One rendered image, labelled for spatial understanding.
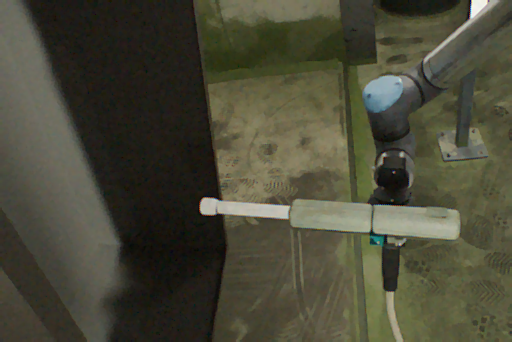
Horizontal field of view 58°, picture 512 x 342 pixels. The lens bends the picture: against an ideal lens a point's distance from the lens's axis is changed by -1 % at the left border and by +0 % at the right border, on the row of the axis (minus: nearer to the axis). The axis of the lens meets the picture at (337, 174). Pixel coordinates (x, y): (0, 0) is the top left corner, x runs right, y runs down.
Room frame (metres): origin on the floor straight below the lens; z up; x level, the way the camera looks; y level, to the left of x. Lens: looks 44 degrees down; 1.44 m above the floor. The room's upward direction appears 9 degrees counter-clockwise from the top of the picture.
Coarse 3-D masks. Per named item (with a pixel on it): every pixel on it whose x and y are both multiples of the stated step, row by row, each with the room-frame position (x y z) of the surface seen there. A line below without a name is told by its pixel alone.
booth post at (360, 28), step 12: (348, 0) 2.35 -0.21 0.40; (360, 0) 2.34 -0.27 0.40; (372, 0) 2.34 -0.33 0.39; (348, 12) 2.35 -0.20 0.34; (360, 12) 2.34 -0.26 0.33; (372, 12) 2.34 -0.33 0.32; (348, 24) 2.35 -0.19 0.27; (360, 24) 2.34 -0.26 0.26; (372, 24) 2.34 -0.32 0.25; (348, 36) 2.35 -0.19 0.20; (360, 36) 2.34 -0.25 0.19; (372, 36) 2.34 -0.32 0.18; (348, 48) 2.35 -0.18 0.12; (360, 48) 2.34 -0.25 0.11; (372, 48) 2.34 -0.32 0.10; (348, 60) 2.35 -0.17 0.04; (360, 60) 2.35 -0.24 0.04; (372, 60) 2.34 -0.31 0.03
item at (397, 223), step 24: (264, 216) 0.57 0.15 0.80; (288, 216) 0.55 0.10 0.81; (312, 216) 0.53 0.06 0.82; (336, 216) 0.52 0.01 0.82; (360, 216) 0.51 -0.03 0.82; (384, 216) 0.51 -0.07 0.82; (408, 216) 0.50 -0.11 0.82; (432, 216) 0.49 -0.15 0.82; (456, 216) 0.49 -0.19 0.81; (384, 240) 0.51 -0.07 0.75; (432, 240) 0.47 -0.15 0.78; (456, 240) 0.46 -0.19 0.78; (384, 264) 0.49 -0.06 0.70; (384, 288) 0.49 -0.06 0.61
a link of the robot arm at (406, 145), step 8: (408, 136) 0.78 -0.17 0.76; (376, 144) 0.79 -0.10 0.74; (384, 144) 0.77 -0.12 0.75; (392, 144) 0.76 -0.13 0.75; (400, 144) 0.76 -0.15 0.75; (408, 144) 0.77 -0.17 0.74; (376, 152) 0.79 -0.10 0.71; (384, 152) 0.75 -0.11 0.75; (408, 152) 0.75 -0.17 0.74; (376, 160) 0.75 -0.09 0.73
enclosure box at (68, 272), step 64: (0, 0) 0.80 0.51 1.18; (64, 0) 0.80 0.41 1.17; (128, 0) 0.79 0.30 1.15; (192, 0) 0.78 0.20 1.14; (0, 64) 0.77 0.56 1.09; (64, 64) 0.80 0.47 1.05; (128, 64) 0.79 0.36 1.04; (192, 64) 0.78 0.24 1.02; (0, 128) 0.69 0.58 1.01; (64, 128) 0.80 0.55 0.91; (128, 128) 0.79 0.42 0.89; (192, 128) 0.78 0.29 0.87; (0, 192) 0.62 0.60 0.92; (64, 192) 0.77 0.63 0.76; (128, 192) 0.80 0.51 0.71; (192, 192) 0.79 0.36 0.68; (0, 256) 0.19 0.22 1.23; (64, 256) 0.68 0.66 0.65; (128, 256) 0.76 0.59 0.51; (192, 256) 0.76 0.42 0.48; (0, 320) 0.18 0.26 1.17; (64, 320) 0.20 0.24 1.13; (128, 320) 0.58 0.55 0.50; (192, 320) 0.57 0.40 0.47
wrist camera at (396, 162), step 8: (384, 160) 0.63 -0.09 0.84; (392, 160) 0.62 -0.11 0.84; (400, 160) 0.62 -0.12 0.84; (384, 168) 0.62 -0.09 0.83; (392, 168) 0.61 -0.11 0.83; (400, 168) 0.61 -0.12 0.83; (384, 176) 0.63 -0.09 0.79; (392, 176) 0.63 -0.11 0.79; (400, 176) 0.62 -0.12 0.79; (384, 184) 0.65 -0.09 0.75
